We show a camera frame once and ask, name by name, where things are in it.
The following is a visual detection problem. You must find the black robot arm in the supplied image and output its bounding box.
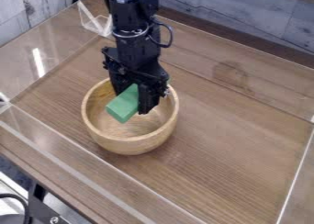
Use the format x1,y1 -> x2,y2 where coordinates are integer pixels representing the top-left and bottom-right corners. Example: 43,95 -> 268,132
102,0 -> 173,115

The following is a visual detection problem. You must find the clear acrylic corner bracket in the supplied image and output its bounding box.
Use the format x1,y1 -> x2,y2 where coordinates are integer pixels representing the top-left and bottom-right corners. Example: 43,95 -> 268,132
78,1 -> 113,38

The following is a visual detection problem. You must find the black stand with cable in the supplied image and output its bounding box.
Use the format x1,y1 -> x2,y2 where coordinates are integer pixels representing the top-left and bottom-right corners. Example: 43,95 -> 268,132
0,180 -> 71,224

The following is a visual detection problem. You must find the wooden bowl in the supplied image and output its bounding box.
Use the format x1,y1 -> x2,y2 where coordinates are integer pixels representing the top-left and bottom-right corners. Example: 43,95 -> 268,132
82,79 -> 180,155

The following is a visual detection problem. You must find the clear acrylic barrier wall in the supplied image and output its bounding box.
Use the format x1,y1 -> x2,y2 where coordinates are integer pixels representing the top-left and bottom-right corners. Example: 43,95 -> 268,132
0,8 -> 314,224

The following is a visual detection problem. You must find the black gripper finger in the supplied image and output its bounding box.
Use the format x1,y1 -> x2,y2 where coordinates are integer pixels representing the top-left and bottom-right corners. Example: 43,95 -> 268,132
110,71 -> 137,95
139,84 -> 161,115

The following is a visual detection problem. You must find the green rectangular block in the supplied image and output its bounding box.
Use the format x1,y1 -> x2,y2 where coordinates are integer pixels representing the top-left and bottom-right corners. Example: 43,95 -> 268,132
106,84 -> 142,124

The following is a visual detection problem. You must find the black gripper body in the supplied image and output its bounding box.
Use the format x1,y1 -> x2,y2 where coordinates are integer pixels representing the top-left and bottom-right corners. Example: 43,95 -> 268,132
99,33 -> 173,101

